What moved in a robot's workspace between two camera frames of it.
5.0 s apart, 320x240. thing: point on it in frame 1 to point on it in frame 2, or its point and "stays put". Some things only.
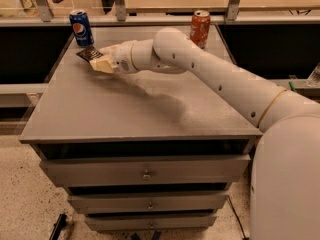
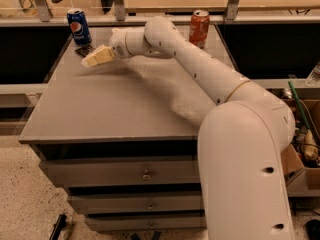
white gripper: [122, 58] to [118, 44]
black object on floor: [58, 226] stays put
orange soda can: [200, 27] stays put
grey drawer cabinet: [139, 151] stays put
